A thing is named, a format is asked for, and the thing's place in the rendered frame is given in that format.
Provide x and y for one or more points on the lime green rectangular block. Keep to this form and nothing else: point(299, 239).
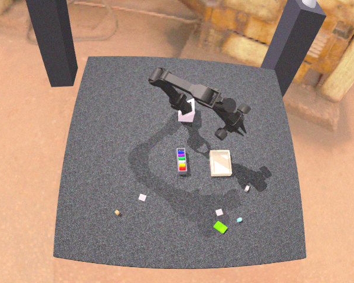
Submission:
point(220, 227)

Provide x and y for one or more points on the cream rectangular tray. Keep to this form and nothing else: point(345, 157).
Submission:
point(220, 162)

